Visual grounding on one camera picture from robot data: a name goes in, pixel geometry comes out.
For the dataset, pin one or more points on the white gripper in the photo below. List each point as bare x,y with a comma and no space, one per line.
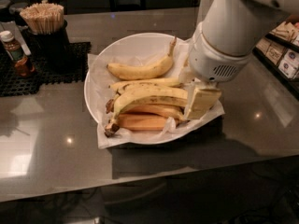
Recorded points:
209,63

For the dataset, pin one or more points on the large front yellow banana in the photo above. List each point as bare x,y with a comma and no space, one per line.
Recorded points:
149,94

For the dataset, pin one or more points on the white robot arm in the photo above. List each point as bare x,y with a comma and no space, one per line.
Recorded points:
222,43

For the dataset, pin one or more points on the orange-yellow lower banana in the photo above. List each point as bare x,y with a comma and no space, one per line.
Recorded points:
167,111

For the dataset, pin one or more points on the top curved yellow banana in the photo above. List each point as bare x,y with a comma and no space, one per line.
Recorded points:
156,69

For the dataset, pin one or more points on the bottom orange banana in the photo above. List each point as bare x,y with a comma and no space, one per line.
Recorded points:
142,122

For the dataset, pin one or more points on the black condiment rack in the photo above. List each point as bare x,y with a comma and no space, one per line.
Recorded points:
278,51

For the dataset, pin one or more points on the white paper liner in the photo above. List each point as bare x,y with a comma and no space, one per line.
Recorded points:
99,78

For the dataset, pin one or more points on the black rubber mat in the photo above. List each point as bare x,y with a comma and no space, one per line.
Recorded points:
12,85

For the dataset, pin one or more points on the black cup holder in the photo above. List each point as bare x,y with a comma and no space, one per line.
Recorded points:
56,49

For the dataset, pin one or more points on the bundle of wooden stirrers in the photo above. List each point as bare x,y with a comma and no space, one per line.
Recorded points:
44,18

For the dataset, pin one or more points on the brown sauce bottle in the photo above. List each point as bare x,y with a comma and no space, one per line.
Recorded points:
21,62

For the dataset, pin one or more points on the dark lidded jar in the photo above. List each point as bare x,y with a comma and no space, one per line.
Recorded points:
10,11

